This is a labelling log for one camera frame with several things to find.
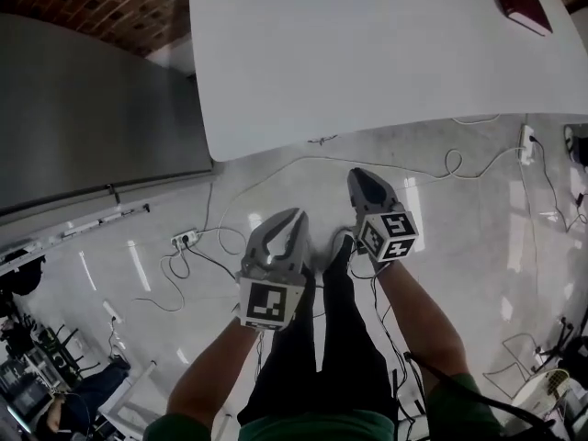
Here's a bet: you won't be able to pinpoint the black tripod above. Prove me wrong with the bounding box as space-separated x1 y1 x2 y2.
535 314 588 372

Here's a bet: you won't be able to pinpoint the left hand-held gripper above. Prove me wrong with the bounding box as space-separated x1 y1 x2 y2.
233 208 310 333

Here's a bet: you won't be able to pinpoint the person's black trousers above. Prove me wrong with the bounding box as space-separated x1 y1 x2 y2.
237 245 399 426

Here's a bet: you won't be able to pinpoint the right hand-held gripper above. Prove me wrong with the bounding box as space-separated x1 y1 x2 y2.
347 167 422 264

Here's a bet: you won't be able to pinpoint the white wire frame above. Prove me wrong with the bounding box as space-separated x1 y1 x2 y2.
481 333 548 386

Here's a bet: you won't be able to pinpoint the person's left forearm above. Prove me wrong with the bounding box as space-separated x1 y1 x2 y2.
165 317 261 424

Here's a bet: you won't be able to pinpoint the person's green shirt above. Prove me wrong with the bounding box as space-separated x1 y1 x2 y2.
144 372 504 441

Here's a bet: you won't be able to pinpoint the white mesh racket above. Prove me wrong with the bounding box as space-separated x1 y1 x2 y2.
509 367 571 413

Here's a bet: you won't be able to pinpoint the white desk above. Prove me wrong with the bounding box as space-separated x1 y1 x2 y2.
187 0 588 164

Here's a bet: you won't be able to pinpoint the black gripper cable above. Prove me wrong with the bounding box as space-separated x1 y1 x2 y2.
403 350 558 436

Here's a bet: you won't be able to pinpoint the white power strip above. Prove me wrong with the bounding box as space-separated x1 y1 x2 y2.
518 124 537 163
170 230 199 250

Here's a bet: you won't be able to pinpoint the person's right forearm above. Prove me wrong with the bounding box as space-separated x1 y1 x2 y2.
374 259 469 385

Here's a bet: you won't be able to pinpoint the white side table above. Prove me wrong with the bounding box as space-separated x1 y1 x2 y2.
98 360 160 431

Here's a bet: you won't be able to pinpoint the white shelf rack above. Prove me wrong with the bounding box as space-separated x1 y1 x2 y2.
0 202 153 268

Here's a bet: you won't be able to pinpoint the grey refrigerator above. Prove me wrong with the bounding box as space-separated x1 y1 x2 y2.
0 12 217 229

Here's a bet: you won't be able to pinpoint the person's right shoe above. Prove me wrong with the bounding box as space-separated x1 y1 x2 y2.
328 230 357 270

